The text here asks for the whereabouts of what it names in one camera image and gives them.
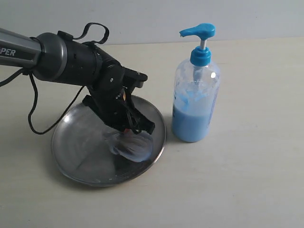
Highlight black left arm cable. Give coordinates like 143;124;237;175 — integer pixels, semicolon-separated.
0;68;86;135

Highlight round steel plate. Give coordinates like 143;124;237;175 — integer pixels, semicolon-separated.
51;96;167;187

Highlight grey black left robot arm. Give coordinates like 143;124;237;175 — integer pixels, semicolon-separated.
0;28;155;134

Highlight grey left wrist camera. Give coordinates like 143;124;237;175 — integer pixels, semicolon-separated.
123;67;148;90

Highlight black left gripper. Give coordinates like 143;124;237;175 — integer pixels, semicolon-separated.
82;88;155;134

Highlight blue pump soap bottle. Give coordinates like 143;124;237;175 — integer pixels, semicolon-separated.
171;23;220;143

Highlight blue soap smear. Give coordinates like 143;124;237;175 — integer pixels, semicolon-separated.
103;131;153;162

